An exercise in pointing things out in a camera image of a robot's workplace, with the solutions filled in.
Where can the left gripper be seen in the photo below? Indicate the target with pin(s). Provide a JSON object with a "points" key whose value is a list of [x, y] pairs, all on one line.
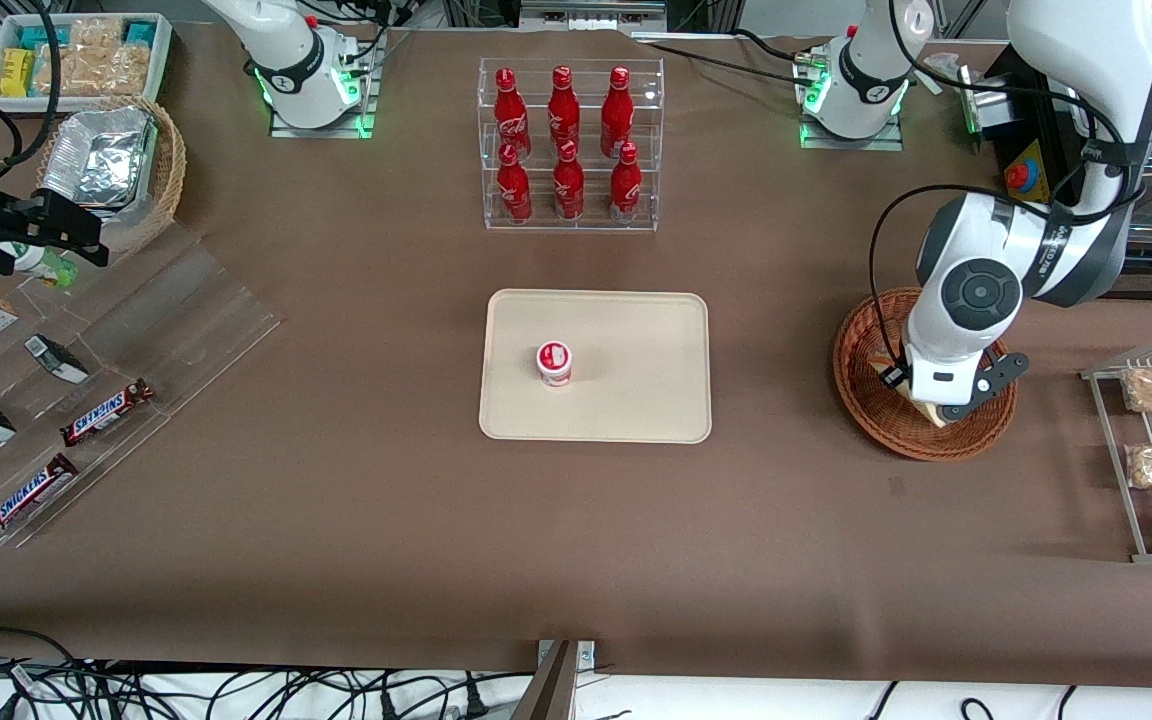
{"points": [[893, 376]]}

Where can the triangle sandwich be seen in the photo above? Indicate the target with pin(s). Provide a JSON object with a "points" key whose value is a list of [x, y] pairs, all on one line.
{"points": [[931, 413]]}

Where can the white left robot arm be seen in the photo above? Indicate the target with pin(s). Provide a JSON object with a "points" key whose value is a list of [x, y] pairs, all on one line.
{"points": [[1036, 250]]}

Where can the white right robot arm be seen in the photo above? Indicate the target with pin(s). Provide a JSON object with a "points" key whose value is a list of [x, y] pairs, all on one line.
{"points": [[291, 50]]}

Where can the brown wicker basket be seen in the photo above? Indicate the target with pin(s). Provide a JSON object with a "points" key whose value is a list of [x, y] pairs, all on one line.
{"points": [[866, 410]]}

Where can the tan wicker basket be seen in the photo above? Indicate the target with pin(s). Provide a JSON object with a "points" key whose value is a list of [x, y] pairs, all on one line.
{"points": [[168, 170]]}

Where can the cream plastic tray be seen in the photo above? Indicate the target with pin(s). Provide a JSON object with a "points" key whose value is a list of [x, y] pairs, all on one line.
{"points": [[636, 370]]}

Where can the green white plastic bottle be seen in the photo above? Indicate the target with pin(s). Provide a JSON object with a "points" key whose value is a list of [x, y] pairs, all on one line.
{"points": [[46, 265]]}

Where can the clear acrylic stepped stand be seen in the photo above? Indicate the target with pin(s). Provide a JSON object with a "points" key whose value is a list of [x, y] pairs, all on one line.
{"points": [[186, 320]]}

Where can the yellow snack packet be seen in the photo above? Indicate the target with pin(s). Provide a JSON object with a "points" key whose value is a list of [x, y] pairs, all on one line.
{"points": [[17, 72]]}

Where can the Snickers chocolate bar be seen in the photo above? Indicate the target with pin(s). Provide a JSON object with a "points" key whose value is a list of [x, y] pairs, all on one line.
{"points": [[28, 496], [106, 413]]}

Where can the clear cracker snack bags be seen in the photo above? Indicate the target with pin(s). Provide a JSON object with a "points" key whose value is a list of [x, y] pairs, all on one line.
{"points": [[96, 65]]}

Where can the teal snack packet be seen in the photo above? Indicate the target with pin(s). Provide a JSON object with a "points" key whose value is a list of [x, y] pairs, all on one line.
{"points": [[141, 33], [44, 37]]}

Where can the white plastic bin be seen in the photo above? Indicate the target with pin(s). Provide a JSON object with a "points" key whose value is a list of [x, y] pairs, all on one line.
{"points": [[161, 60]]}

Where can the silver box with green light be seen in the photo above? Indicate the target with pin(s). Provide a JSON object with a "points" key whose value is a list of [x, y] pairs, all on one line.
{"points": [[986, 105]]}

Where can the red cola bottle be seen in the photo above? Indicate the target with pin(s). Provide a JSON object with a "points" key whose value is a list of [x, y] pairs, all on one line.
{"points": [[626, 190], [564, 110], [511, 115], [617, 115], [514, 190], [568, 188]]}

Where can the red white yogurt cup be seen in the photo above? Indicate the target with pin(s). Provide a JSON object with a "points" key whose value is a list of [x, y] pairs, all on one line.
{"points": [[554, 365]]}

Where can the clear acrylic bottle rack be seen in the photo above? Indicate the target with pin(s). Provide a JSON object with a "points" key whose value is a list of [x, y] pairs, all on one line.
{"points": [[571, 225]]}

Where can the metal table clamp bracket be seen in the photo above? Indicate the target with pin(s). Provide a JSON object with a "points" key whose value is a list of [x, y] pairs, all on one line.
{"points": [[556, 685]]}

